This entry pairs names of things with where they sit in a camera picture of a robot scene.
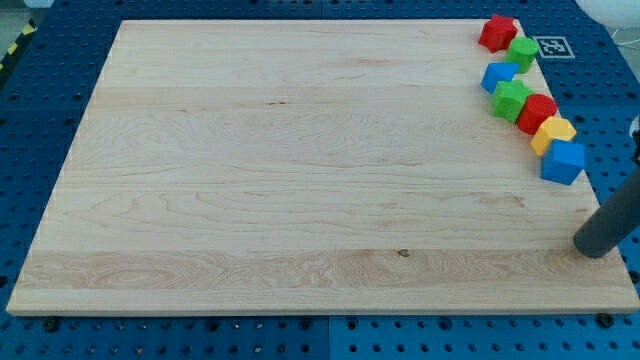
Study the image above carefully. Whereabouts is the blue cube block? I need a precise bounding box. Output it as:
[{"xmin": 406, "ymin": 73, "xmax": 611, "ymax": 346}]
[{"xmin": 541, "ymin": 139, "xmax": 585, "ymax": 185}]

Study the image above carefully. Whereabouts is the light wooden board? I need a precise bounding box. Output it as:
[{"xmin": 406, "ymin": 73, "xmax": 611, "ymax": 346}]
[{"xmin": 7, "ymin": 19, "xmax": 639, "ymax": 316}]

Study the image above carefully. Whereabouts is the blue triangle block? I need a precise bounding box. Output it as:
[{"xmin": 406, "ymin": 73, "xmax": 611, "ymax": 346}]
[{"xmin": 480, "ymin": 62, "xmax": 519, "ymax": 94}]

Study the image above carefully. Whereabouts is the green star block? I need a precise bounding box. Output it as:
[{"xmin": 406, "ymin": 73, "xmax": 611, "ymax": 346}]
[{"xmin": 491, "ymin": 79, "xmax": 534, "ymax": 124}]

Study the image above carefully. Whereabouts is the red cylinder block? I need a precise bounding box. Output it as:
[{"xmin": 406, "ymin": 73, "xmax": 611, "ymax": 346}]
[{"xmin": 516, "ymin": 94, "xmax": 558, "ymax": 135}]

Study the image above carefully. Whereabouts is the red star block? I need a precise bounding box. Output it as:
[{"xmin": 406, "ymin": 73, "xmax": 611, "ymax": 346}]
[{"xmin": 478, "ymin": 14, "xmax": 518, "ymax": 53}]

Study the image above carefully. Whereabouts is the green cylinder block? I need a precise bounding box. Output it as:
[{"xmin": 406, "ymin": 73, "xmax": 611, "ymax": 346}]
[{"xmin": 504, "ymin": 37, "xmax": 539, "ymax": 74}]

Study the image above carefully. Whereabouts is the black white fiducial marker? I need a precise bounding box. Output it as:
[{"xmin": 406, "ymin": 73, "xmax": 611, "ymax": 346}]
[{"xmin": 533, "ymin": 35, "xmax": 575, "ymax": 59}]

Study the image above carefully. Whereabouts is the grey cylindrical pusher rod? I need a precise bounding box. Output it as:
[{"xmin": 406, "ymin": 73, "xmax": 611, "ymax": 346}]
[{"xmin": 573, "ymin": 169, "xmax": 639, "ymax": 258}]

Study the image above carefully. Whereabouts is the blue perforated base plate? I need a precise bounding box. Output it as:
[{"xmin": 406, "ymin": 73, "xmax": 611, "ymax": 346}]
[{"xmin": 1, "ymin": 0, "xmax": 639, "ymax": 359}]

